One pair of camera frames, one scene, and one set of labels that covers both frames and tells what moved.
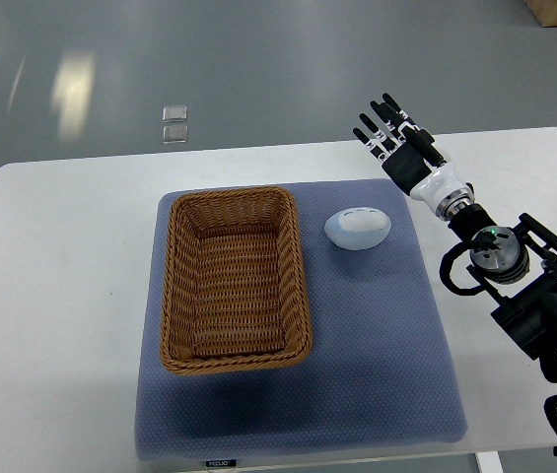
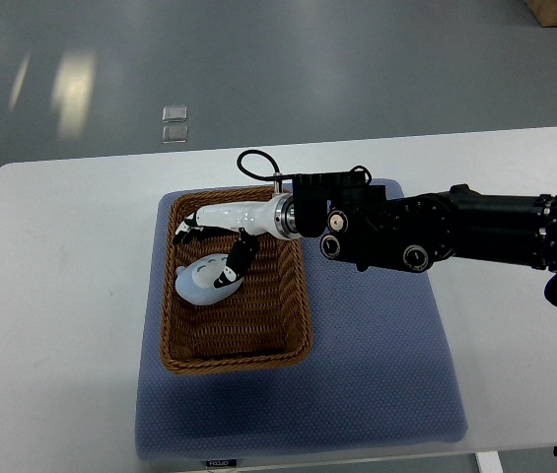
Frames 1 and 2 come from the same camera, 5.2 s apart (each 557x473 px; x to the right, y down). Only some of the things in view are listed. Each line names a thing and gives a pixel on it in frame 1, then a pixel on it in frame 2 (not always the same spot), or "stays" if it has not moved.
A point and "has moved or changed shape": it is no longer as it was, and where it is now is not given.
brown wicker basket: [234, 293] stays
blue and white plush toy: [358, 228] has moved or changed shape
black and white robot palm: [441, 188] to [275, 217]
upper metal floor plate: [176, 113] stays
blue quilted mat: [381, 371] stays
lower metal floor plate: [174, 134] stays
